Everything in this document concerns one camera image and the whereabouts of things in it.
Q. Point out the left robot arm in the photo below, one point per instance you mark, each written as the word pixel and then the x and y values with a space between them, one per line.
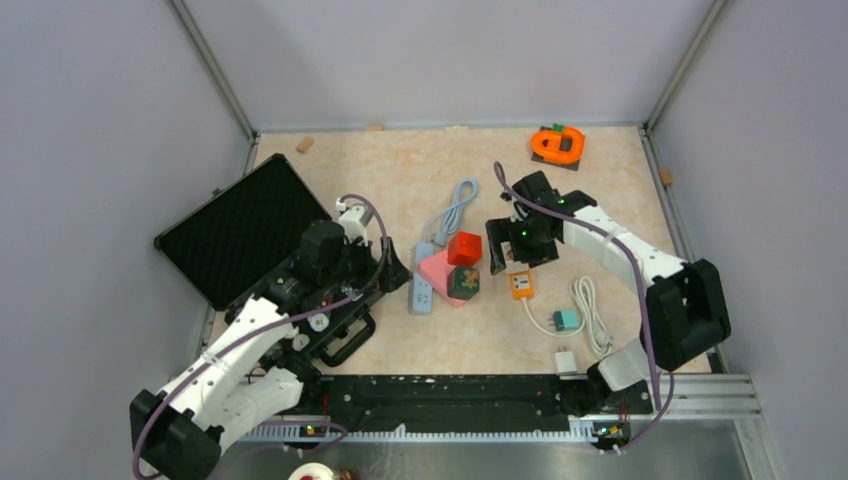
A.
pixel 182 430

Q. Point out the wooden block at right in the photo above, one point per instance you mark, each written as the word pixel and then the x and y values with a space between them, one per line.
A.
pixel 665 177

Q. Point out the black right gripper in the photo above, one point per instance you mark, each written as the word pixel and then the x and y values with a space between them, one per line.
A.
pixel 505 229

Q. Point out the light blue power strip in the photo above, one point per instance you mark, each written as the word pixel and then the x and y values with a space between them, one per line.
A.
pixel 421 295

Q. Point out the teal cube adapter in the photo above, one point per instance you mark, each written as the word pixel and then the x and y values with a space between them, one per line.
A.
pixel 565 321

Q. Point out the black poker chip case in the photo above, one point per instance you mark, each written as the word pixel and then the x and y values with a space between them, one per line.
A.
pixel 233 248

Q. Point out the white cube socket adapter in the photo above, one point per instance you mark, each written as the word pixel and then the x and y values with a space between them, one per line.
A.
pixel 512 265

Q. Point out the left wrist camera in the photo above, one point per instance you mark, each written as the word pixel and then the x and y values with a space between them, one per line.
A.
pixel 354 219

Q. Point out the red cube socket adapter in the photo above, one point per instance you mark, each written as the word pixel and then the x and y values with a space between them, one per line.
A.
pixel 465 249

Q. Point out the small wooden block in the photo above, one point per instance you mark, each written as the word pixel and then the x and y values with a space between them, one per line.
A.
pixel 305 144

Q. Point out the white plug adapter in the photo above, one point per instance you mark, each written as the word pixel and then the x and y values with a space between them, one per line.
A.
pixel 565 362

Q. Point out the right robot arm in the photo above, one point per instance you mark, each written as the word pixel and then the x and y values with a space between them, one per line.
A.
pixel 682 304

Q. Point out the pink triangular power strip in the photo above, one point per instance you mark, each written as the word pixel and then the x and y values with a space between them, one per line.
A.
pixel 435 270

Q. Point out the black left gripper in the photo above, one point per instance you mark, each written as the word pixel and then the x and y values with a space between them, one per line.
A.
pixel 395 274

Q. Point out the orange power strip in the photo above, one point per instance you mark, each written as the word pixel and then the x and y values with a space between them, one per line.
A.
pixel 521 285

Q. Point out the dark green cube adapter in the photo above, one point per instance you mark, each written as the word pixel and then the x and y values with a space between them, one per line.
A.
pixel 463 283

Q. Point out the dark square base plate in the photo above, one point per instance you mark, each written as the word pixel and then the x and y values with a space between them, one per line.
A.
pixel 563 162

